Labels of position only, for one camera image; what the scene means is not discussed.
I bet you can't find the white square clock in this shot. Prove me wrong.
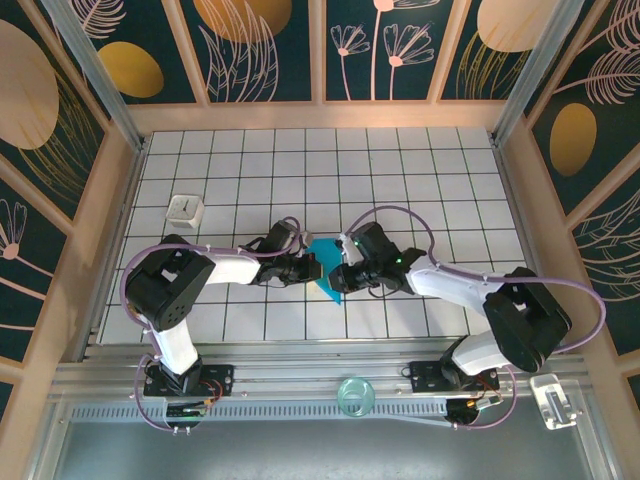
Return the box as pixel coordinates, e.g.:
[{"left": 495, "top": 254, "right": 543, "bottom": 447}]
[{"left": 165, "top": 194, "right": 206, "bottom": 230}]

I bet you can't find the grey metal sheet panel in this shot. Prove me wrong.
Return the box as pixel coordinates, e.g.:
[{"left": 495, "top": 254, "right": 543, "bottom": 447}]
[{"left": 29, "top": 419, "right": 616, "bottom": 480}]

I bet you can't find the clear green glass cup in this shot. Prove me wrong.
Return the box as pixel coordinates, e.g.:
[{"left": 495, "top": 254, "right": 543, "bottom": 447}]
[{"left": 337, "top": 377, "right": 376, "bottom": 419}]

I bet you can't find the clear acrylic block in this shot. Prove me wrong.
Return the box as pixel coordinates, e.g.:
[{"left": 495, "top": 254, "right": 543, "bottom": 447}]
[{"left": 529, "top": 373, "right": 584, "bottom": 431}]

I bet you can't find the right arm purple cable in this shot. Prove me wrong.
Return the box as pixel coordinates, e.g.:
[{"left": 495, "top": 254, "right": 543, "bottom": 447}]
[{"left": 339, "top": 207, "right": 609, "bottom": 431}]

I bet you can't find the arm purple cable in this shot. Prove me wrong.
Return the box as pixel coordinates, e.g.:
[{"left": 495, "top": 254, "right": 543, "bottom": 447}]
[
  {"left": 122, "top": 217, "right": 304, "bottom": 436},
  {"left": 339, "top": 207, "right": 609, "bottom": 431}
]

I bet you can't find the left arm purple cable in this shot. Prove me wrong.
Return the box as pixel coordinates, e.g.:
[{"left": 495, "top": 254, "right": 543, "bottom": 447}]
[{"left": 122, "top": 217, "right": 304, "bottom": 436}]

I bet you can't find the long aluminium base rail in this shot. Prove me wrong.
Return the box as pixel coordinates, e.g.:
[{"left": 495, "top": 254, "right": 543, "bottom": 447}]
[{"left": 49, "top": 339, "right": 594, "bottom": 401}]

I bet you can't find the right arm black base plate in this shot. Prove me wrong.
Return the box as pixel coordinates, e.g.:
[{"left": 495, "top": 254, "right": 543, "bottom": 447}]
[{"left": 409, "top": 359, "right": 501, "bottom": 394}]

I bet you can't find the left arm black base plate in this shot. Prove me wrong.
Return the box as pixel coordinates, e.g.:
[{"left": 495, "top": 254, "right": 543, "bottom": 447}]
[{"left": 143, "top": 363, "right": 236, "bottom": 399}]

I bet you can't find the slotted grey cable duct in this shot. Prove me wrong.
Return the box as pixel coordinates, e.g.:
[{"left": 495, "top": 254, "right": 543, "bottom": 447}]
[{"left": 69, "top": 399, "right": 451, "bottom": 424}]

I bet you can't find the aluminium table side rail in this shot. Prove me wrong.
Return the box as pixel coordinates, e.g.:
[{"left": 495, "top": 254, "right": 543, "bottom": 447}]
[
  {"left": 79, "top": 142, "right": 149, "bottom": 361},
  {"left": 492, "top": 139, "right": 564, "bottom": 354}
]

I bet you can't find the aluminium frame post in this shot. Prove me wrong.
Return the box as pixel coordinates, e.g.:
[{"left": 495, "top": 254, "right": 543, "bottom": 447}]
[
  {"left": 42, "top": 0, "right": 149, "bottom": 151},
  {"left": 492, "top": 0, "right": 586, "bottom": 146}
]

